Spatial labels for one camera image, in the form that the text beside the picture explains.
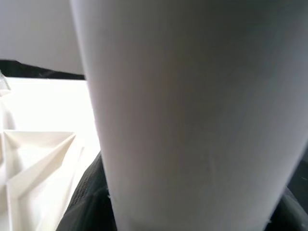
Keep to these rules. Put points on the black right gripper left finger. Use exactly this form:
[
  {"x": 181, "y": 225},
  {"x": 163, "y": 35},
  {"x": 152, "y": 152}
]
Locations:
[{"x": 91, "y": 207}]

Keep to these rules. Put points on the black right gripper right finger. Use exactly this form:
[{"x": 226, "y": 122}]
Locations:
[{"x": 291, "y": 216}]

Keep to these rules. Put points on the white plastic table top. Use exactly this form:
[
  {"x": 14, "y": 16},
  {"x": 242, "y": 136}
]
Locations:
[{"x": 36, "y": 168}]

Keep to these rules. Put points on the white plastic table leg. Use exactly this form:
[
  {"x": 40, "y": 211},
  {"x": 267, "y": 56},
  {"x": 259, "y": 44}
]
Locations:
[{"x": 192, "y": 108}]

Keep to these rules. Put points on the black table cloth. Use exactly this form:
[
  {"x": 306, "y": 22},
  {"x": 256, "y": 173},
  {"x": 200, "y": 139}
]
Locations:
[{"x": 24, "y": 67}]

